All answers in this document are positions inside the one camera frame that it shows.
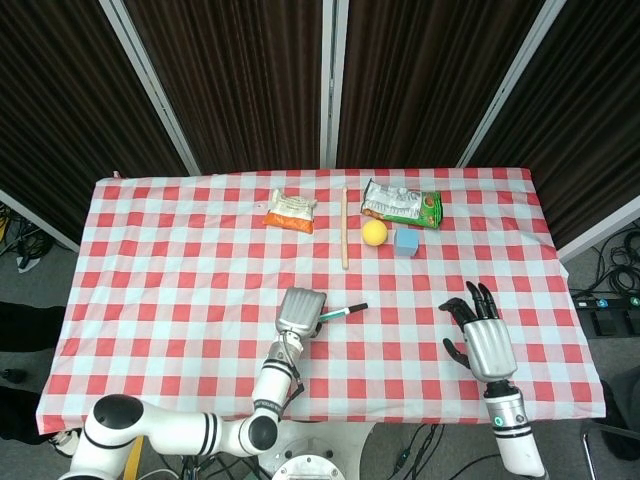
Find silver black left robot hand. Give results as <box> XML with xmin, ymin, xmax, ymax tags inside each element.
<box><xmin>274</xmin><ymin>286</ymin><xmax>328</xmax><ymax>341</ymax></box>

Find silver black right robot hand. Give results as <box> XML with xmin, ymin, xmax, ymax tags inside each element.
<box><xmin>438</xmin><ymin>280</ymin><xmax>519</xmax><ymax>385</ymax></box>

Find white teal marker body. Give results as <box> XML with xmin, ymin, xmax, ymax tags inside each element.
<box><xmin>317</xmin><ymin>305</ymin><xmax>354</xmax><ymax>324</ymax></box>

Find beige wooden stick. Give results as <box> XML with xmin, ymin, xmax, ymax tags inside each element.
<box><xmin>340</xmin><ymin>185</ymin><xmax>351</xmax><ymax>272</ymax></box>

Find red white checkered tablecloth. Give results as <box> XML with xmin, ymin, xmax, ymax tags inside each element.
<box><xmin>37</xmin><ymin>167</ymin><xmax>609</xmax><ymax>437</ymax></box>

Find orange white snack packet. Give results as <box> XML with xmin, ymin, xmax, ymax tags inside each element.
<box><xmin>262</xmin><ymin>188</ymin><xmax>319</xmax><ymax>235</ymax></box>

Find yellow ball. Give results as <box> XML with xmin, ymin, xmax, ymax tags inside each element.
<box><xmin>361</xmin><ymin>219</ymin><xmax>390</xmax><ymax>248</ymax></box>

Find black power strip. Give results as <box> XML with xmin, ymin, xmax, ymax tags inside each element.
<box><xmin>569</xmin><ymin>293</ymin><xmax>640</xmax><ymax>315</ymax></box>

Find blue cube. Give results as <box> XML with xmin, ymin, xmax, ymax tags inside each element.
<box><xmin>393</xmin><ymin>228</ymin><xmax>421</xmax><ymax>259</ymax></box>

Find white robot torso base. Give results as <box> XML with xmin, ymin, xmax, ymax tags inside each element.
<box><xmin>259</xmin><ymin>420</ymin><xmax>377</xmax><ymax>480</ymax></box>

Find green silver snack bag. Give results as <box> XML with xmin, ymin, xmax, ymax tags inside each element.
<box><xmin>360</xmin><ymin>177</ymin><xmax>444</xmax><ymax>231</ymax></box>

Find black cables with green light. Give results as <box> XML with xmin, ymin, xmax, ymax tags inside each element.
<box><xmin>349</xmin><ymin>423</ymin><xmax>501</xmax><ymax>480</ymax></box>

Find black chair metal frame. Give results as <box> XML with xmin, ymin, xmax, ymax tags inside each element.
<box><xmin>579</xmin><ymin>378</ymin><xmax>640</xmax><ymax>480</ymax></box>

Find black coiled cables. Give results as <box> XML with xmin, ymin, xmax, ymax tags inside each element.
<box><xmin>593</xmin><ymin>219</ymin><xmax>640</xmax><ymax>297</ymax></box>

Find dark partition panel white frame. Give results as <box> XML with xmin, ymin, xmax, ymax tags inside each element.
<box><xmin>97</xmin><ymin>0</ymin><xmax>337</xmax><ymax>176</ymax></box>
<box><xmin>322</xmin><ymin>0</ymin><xmax>567</xmax><ymax>171</ymax></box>
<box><xmin>0</xmin><ymin>0</ymin><xmax>202</xmax><ymax>254</ymax></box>
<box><xmin>456</xmin><ymin>0</ymin><xmax>640</xmax><ymax>263</ymax></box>

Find black cable bundle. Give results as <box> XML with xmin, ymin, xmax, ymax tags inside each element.
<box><xmin>0</xmin><ymin>198</ymin><xmax>53</xmax><ymax>271</ymax></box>

